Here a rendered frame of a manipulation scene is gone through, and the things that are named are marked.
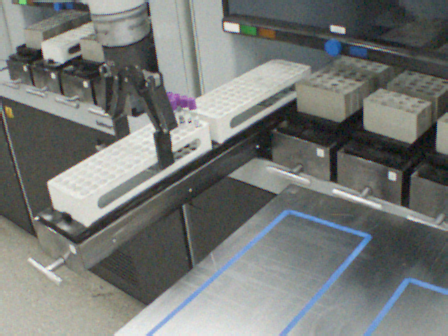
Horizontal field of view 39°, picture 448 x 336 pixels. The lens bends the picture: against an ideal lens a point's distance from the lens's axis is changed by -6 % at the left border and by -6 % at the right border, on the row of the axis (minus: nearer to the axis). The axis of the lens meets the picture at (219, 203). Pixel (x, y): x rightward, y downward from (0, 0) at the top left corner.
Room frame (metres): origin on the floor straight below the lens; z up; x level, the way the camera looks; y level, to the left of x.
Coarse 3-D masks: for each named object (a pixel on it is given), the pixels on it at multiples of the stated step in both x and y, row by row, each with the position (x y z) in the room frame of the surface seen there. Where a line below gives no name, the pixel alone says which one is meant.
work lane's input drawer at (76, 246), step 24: (264, 120) 1.16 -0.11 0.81; (216, 144) 1.08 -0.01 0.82; (240, 144) 1.09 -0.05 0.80; (264, 144) 1.14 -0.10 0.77; (192, 168) 1.02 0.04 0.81; (216, 168) 1.04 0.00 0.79; (144, 192) 0.94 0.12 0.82; (168, 192) 0.96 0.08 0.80; (192, 192) 1.00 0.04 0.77; (48, 216) 0.91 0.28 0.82; (120, 216) 0.90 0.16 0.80; (144, 216) 0.92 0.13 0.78; (48, 240) 0.89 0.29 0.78; (72, 240) 0.85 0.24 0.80; (96, 240) 0.85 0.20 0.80; (120, 240) 0.88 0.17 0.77; (72, 264) 0.85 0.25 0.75
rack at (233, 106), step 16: (272, 64) 1.32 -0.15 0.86; (288, 64) 1.32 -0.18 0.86; (240, 80) 1.26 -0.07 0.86; (256, 80) 1.24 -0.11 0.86; (272, 80) 1.23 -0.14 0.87; (288, 80) 1.23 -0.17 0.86; (208, 96) 1.20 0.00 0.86; (224, 96) 1.18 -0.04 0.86; (240, 96) 1.17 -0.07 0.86; (256, 96) 1.16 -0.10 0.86; (272, 96) 1.24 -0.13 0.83; (288, 96) 1.23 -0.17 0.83; (208, 112) 1.12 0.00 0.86; (224, 112) 1.11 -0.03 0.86; (240, 112) 1.12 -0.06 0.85; (256, 112) 1.21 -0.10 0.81; (224, 128) 1.09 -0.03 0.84; (240, 128) 1.12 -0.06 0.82
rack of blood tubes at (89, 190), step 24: (120, 144) 1.03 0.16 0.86; (144, 144) 1.03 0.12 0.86; (192, 144) 1.07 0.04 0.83; (72, 168) 0.97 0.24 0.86; (96, 168) 0.96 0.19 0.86; (120, 168) 0.95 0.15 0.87; (144, 168) 0.95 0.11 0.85; (168, 168) 0.99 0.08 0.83; (72, 192) 0.89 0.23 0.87; (96, 192) 0.88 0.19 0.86; (120, 192) 0.97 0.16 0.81; (72, 216) 0.89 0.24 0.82; (96, 216) 0.88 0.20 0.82
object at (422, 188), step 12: (420, 168) 0.90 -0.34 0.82; (432, 168) 0.90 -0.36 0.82; (444, 168) 0.92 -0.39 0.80; (420, 180) 0.89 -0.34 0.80; (432, 180) 0.88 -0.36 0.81; (444, 180) 0.86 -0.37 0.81; (420, 192) 0.89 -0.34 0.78; (432, 192) 0.87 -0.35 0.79; (444, 192) 0.86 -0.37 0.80; (420, 204) 0.89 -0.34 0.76; (432, 204) 0.87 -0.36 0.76; (444, 204) 0.85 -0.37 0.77; (408, 216) 0.86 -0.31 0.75; (432, 216) 0.87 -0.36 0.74; (444, 216) 0.85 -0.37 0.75; (444, 228) 0.81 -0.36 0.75
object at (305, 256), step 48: (288, 192) 0.88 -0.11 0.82; (240, 240) 0.77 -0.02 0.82; (288, 240) 0.75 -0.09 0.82; (336, 240) 0.74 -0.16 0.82; (384, 240) 0.72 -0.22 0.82; (432, 240) 0.70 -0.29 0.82; (192, 288) 0.68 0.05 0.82; (240, 288) 0.66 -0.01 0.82; (288, 288) 0.65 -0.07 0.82; (336, 288) 0.64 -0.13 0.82; (384, 288) 0.62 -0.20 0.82; (432, 288) 0.60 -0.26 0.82
